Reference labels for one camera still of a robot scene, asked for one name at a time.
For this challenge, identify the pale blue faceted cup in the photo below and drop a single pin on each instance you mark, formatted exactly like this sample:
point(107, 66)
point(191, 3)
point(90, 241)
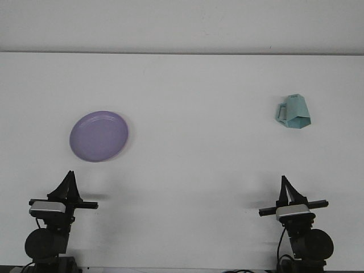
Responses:
point(297, 109)

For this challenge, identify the pale purple round plate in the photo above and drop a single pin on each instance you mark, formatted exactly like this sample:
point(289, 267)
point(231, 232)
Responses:
point(99, 136)

